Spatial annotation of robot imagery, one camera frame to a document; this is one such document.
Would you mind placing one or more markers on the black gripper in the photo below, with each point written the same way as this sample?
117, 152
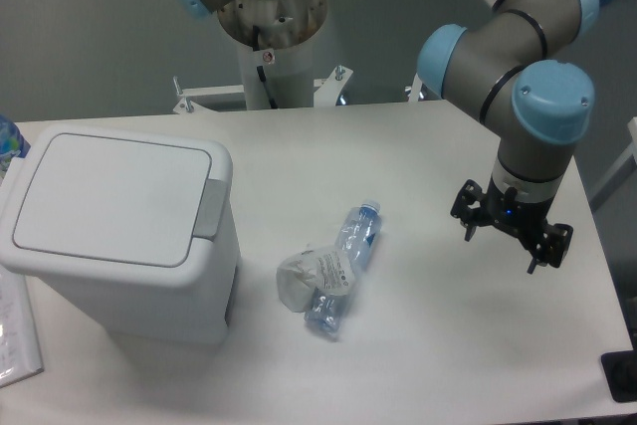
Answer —
523, 221

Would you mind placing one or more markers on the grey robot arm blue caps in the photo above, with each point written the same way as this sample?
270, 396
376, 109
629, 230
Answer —
506, 77

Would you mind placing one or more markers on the white plastic trash can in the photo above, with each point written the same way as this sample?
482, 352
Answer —
189, 303

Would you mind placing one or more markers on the white trash can lid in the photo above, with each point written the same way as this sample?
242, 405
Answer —
113, 199

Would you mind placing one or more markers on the crushed clear plastic bottle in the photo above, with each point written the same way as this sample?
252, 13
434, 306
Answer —
356, 237

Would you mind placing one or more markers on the black device at table edge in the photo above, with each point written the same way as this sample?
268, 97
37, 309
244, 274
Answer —
620, 371

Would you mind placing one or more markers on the blue capped bottle at edge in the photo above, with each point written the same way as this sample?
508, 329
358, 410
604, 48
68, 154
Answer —
12, 142

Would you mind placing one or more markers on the white metal frame right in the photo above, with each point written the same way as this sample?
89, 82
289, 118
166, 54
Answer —
617, 174

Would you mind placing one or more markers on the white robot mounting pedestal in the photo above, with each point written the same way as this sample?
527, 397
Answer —
274, 41

